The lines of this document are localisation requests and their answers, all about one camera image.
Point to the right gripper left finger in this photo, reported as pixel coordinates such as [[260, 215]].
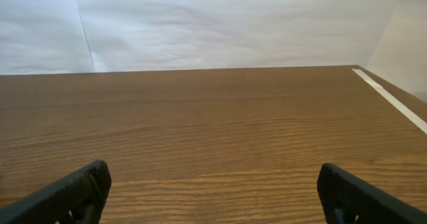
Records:
[[66, 194]]

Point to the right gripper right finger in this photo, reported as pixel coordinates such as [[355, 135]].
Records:
[[353, 194]]

